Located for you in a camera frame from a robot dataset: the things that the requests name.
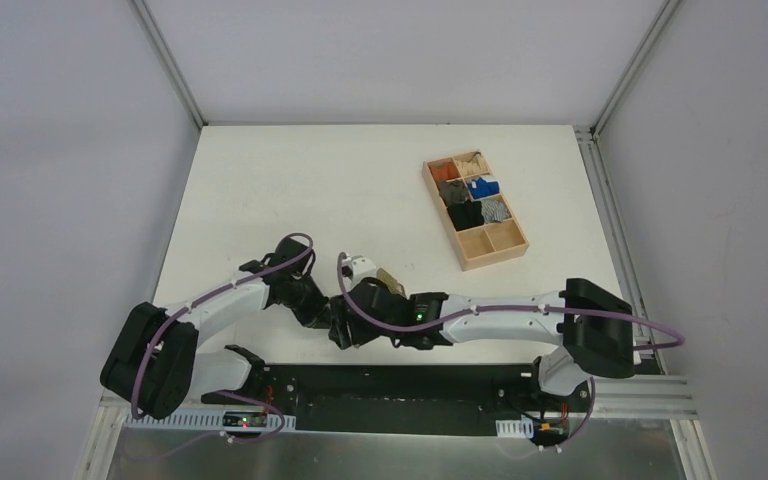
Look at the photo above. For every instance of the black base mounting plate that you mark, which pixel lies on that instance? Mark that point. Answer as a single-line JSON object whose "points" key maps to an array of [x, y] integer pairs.
{"points": [[449, 400]]}

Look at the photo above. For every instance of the grey striped rolled underwear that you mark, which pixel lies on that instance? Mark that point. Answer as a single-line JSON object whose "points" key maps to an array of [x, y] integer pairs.
{"points": [[494, 211]]}

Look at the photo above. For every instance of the orange rolled underwear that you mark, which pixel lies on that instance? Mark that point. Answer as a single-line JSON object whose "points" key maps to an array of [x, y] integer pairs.
{"points": [[444, 171]]}

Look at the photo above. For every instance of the beige rolled underwear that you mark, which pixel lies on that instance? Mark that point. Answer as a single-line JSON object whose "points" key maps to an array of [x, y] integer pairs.
{"points": [[471, 164]]}

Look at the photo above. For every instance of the black rolled underwear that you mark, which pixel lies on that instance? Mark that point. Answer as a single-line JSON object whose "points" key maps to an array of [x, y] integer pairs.
{"points": [[465, 216]]}

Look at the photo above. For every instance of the right white cable duct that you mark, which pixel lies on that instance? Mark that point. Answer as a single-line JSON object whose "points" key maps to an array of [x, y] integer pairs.
{"points": [[517, 428]]}

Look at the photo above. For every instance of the dark grey rolled underwear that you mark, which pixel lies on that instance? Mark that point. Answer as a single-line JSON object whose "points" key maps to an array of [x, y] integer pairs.
{"points": [[453, 192]]}

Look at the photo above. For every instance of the olive and cream underwear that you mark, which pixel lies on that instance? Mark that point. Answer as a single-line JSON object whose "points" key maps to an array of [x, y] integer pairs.
{"points": [[392, 284]]}

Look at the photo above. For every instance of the white cable duct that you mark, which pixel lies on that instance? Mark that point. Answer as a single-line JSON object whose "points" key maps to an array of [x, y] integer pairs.
{"points": [[236, 421], [517, 428]]}

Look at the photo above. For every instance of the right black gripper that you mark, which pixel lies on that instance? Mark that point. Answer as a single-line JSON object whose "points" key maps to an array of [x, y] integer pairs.
{"points": [[371, 291]]}

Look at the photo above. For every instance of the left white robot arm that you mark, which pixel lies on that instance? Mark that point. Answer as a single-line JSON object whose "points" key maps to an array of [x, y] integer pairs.
{"points": [[155, 363]]}

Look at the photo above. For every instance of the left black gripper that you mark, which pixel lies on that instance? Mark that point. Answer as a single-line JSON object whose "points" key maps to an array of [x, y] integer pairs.
{"points": [[304, 297]]}

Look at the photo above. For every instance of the blue rolled underwear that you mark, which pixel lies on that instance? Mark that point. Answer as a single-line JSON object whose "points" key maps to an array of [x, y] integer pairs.
{"points": [[483, 186]]}

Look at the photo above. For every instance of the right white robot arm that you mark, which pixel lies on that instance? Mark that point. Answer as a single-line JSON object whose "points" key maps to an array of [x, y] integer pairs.
{"points": [[584, 323]]}

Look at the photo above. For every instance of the left white cable duct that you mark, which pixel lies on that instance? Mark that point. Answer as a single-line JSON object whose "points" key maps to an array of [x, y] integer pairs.
{"points": [[236, 421]]}

